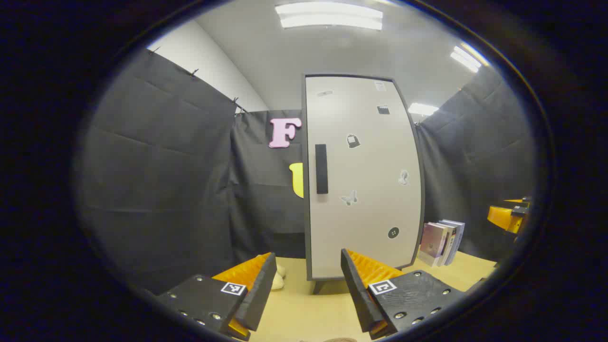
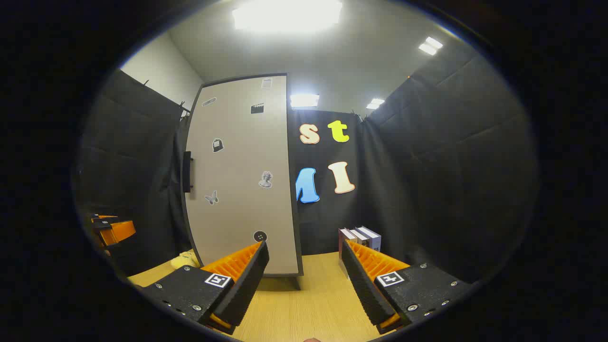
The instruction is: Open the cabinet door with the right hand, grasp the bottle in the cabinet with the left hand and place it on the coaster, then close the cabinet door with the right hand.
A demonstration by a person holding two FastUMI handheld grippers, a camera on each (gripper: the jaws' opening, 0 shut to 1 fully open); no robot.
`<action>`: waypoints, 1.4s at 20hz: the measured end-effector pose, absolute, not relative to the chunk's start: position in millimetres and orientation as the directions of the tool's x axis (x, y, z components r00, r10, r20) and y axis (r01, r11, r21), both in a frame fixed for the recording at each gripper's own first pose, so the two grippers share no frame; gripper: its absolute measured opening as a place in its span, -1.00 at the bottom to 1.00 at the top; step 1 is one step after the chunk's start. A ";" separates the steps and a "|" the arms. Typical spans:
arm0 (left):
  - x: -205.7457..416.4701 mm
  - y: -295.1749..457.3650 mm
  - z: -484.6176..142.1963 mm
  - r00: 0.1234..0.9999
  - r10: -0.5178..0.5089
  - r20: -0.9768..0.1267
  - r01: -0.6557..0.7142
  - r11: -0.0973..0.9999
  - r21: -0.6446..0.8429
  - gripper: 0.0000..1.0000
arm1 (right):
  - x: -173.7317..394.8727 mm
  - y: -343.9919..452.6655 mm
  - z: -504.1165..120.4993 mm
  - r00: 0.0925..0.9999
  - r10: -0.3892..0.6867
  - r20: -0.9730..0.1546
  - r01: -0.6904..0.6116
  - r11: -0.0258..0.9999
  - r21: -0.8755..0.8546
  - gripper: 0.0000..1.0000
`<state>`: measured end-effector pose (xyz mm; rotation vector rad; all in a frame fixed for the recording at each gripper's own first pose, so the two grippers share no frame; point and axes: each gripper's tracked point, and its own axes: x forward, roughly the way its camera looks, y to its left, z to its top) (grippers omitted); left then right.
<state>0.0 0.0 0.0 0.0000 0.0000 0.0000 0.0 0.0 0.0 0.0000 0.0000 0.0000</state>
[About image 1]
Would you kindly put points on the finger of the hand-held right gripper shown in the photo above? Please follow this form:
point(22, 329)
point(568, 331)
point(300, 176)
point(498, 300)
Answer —
point(503, 217)

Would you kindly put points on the white book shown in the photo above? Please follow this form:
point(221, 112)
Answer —
point(450, 244)

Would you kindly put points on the ceiling light panel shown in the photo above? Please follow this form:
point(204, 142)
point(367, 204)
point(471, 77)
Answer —
point(422, 109)
point(327, 15)
point(468, 58)

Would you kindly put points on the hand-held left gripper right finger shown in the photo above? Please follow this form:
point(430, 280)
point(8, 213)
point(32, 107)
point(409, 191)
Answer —
point(358, 297)

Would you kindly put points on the blue grey book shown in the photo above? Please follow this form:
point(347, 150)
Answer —
point(458, 235)

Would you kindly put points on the pale yellow soft toy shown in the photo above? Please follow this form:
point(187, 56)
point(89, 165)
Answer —
point(278, 281)

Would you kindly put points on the black backdrop cloth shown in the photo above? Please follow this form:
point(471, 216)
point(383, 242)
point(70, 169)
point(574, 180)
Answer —
point(156, 166)

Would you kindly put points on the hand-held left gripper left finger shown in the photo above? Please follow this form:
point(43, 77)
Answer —
point(259, 297)

